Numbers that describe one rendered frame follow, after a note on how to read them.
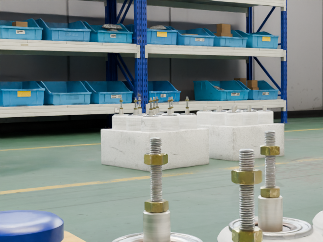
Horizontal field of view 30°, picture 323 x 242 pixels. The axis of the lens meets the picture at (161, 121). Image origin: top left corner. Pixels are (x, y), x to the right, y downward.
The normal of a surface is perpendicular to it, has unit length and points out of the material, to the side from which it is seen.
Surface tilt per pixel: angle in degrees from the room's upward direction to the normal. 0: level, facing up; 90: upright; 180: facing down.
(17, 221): 0
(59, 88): 86
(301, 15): 90
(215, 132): 90
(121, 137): 90
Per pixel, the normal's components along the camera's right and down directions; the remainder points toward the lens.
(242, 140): 0.59, 0.04
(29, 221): -0.01, -1.00
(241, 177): -0.19, 0.05
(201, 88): -0.84, 0.09
